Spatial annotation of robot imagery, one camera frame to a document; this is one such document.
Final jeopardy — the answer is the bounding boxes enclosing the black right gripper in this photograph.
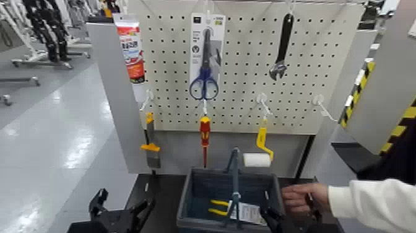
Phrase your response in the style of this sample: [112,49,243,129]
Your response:
[259,193,327,233]

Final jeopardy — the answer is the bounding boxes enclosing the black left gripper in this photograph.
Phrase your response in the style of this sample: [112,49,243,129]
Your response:
[66,187,157,233]

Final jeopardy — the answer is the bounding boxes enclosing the blue grey crate handle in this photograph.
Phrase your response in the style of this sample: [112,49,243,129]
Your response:
[222,147,244,229]

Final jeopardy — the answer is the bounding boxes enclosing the person's white sleeved forearm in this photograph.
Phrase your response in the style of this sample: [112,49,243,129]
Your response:
[327,178,416,233]

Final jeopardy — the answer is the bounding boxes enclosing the dark grey plastic crate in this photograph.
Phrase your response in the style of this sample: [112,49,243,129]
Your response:
[176,167,287,233]

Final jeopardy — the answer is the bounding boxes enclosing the person's bare hand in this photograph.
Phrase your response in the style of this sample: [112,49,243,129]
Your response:
[281,182,331,216]

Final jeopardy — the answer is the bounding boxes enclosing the white product tag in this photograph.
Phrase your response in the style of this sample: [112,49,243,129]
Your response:
[227,201,268,226]

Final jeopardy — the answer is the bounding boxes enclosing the grey stand side panel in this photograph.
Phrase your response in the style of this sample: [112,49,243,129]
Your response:
[85,22,154,175]
[299,29,379,180]

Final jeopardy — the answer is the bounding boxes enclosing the red yellow screwdriver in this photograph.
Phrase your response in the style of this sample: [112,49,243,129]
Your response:
[199,116,212,169]

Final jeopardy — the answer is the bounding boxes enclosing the person's black garment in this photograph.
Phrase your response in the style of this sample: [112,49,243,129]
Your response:
[357,120,416,185]

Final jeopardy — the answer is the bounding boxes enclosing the white perforated pegboard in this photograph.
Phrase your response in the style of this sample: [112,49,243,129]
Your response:
[128,0,367,136]

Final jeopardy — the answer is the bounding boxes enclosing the blue scissors in white package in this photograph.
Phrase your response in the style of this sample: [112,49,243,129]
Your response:
[188,12,227,101]

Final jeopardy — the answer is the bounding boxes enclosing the red white adhesive tube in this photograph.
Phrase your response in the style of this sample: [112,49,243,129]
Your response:
[112,13,147,103]

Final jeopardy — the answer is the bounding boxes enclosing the grey rolling base leg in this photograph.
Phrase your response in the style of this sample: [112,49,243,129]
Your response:
[0,76,41,87]

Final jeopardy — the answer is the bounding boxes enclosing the grey panel with hazard stripes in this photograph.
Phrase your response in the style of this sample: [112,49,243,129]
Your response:
[337,0,416,156]

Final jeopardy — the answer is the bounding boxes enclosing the black adjustable wrench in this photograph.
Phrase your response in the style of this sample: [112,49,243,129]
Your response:
[268,12,295,81]

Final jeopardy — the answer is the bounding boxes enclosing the black robot on stand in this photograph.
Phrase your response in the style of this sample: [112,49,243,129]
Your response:
[22,0,72,63]

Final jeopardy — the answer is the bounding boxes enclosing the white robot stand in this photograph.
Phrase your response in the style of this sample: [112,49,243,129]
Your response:
[0,0,74,70]

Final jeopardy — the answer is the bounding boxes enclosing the yellow handled putty scraper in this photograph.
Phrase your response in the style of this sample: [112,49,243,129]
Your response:
[140,112,162,170]

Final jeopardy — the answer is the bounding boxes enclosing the yellow handled paint roller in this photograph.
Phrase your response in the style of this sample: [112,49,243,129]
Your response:
[242,118,275,169]

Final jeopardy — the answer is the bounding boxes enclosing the yellow handled pliers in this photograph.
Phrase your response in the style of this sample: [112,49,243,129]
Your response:
[207,199,230,218]

